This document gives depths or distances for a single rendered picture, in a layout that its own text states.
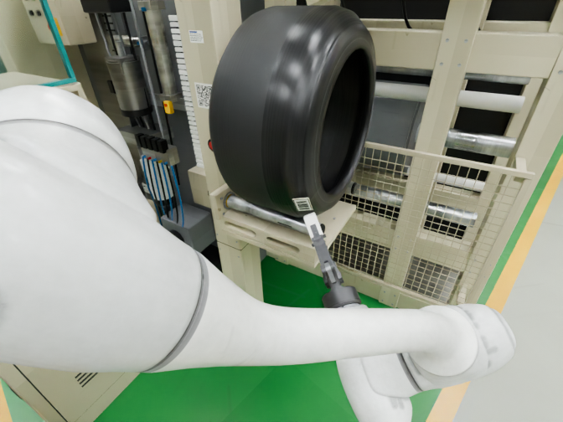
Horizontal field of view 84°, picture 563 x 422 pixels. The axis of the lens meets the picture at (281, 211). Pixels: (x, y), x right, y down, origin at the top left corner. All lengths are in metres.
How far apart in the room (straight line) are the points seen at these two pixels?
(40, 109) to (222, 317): 0.21
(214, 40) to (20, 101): 0.71
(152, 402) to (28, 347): 1.52
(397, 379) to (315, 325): 0.27
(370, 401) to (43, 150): 0.56
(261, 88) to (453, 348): 0.58
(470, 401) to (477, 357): 1.22
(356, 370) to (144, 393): 1.27
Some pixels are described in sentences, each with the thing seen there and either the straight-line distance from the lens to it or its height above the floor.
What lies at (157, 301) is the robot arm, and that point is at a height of 1.32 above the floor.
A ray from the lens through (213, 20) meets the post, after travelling 0.97.
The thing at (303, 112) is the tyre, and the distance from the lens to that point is 0.68.
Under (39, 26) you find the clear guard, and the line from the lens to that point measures 1.14.
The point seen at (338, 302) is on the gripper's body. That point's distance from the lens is 0.65.
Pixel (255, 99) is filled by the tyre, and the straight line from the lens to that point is 0.71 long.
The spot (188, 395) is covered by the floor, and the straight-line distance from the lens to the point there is 1.68.
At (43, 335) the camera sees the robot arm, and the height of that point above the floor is 1.33.
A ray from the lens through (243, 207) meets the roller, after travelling 1.02.
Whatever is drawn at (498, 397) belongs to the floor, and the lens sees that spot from 1.86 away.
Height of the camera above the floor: 1.47
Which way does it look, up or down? 35 degrees down
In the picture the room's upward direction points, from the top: 1 degrees counter-clockwise
